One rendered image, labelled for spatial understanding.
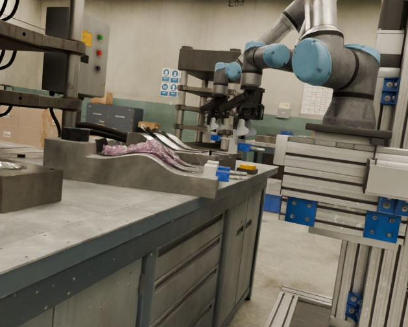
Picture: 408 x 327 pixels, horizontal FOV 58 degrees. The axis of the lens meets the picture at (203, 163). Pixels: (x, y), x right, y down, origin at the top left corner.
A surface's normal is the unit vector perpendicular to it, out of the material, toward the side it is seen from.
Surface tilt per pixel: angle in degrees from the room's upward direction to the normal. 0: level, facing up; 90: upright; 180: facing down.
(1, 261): 0
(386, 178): 90
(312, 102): 90
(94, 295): 90
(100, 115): 90
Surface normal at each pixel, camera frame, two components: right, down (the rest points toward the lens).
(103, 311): 0.92, 0.14
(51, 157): -0.09, 0.11
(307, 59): -0.88, 0.08
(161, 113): -0.31, 0.07
